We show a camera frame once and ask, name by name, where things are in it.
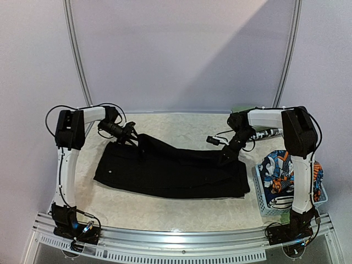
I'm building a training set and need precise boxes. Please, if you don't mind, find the aluminium front rail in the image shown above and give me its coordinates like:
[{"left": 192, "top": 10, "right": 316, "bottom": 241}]
[{"left": 24, "top": 213, "right": 344, "bottom": 263}]

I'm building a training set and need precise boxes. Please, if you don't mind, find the white striped cloth in basket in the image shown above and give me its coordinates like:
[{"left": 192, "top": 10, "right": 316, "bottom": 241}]
[{"left": 266, "top": 193, "right": 294, "bottom": 210}]

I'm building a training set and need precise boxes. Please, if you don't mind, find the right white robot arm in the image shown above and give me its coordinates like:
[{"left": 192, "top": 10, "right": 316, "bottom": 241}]
[{"left": 206, "top": 106, "right": 322, "bottom": 240}]

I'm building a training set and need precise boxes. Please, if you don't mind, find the aluminium frame post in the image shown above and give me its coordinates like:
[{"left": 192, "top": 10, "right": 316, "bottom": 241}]
[
  {"left": 62, "top": 0, "right": 97, "bottom": 119},
  {"left": 272, "top": 0, "right": 303, "bottom": 107}
]

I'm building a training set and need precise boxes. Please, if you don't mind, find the light blue plastic basket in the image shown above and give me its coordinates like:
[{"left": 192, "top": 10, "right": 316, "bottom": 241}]
[{"left": 253, "top": 164, "right": 328, "bottom": 217}]

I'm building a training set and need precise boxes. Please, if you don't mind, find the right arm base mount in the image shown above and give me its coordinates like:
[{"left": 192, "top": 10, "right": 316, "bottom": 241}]
[{"left": 264, "top": 222, "right": 315, "bottom": 245}]

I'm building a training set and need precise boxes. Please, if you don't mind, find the folded green shirt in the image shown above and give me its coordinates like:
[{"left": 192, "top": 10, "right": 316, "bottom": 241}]
[{"left": 231, "top": 106, "right": 257, "bottom": 113}]

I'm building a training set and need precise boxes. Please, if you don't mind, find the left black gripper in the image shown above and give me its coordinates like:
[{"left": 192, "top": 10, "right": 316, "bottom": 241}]
[{"left": 100, "top": 120, "right": 142, "bottom": 147}]

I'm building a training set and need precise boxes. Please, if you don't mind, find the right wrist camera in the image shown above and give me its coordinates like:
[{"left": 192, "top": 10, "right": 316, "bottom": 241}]
[{"left": 227, "top": 111, "right": 249, "bottom": 132}]

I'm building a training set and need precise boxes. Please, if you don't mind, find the right aluminium frame post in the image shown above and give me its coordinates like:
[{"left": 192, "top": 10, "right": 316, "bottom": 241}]
[{"left": 272, "top": 0, "right": 303, "bottom": 107}]

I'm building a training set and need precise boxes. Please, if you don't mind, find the black garment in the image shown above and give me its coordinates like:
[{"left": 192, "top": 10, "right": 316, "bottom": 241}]
[{"left": 94, "top": 134, "right": 250, "bottom": 200}]

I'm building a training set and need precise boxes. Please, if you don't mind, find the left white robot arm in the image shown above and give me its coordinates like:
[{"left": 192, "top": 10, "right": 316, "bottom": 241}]
[{"left": 52, "top": 103, "right": 137, "bottom": 215}]

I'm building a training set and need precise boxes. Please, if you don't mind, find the folded black white shirt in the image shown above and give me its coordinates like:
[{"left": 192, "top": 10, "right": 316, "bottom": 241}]
[{"left": 248, "top": 128, "right": 283, "bottom": 142}]

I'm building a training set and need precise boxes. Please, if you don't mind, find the left aluminium frame post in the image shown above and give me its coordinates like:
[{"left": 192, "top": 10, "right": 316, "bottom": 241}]
[{"left": 62, "top": 0, "right": 97, "bottom": 119}]

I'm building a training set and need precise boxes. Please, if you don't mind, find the blue orange patterned cloth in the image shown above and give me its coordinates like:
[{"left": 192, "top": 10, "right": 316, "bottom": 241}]
[{"left": 260, "top": 150, "right": 324, "bottom": 204}]

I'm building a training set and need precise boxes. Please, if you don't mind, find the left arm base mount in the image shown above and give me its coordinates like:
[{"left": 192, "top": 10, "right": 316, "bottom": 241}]
[{"left": 51, "top": 203, "right": 101, "bottom": 245}]

